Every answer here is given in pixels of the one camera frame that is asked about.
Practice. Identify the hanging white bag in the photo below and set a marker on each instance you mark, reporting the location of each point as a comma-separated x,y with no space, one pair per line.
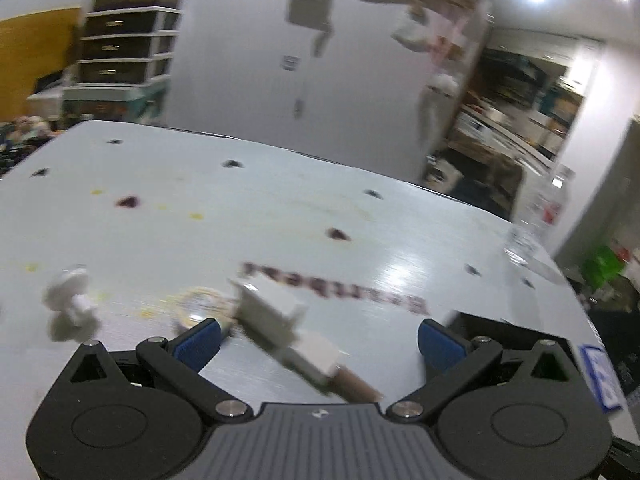
415,32

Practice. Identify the pile of plush toys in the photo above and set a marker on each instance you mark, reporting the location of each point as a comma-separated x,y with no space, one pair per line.
25,132

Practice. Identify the clear water bottle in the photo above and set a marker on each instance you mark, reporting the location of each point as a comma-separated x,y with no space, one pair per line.
542,210

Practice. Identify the white appliance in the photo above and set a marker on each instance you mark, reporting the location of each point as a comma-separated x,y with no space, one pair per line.
46,100

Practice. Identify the grey wall socket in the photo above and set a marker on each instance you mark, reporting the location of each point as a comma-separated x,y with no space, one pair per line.
289,62

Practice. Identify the blue white tissue pack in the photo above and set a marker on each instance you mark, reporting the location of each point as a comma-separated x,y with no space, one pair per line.
602,380

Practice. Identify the white plastic spool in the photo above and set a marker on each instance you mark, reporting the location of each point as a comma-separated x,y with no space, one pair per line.
70,300

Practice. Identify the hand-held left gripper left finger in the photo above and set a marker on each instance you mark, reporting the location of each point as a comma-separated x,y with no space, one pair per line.
200,344

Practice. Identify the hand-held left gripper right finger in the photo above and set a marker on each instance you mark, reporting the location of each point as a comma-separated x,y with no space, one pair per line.
440,346

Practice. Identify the green plastic bag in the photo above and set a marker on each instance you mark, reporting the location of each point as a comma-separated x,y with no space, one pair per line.
605,266

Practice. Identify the white plastic drawer unit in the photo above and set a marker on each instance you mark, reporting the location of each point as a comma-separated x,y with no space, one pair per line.
125,47

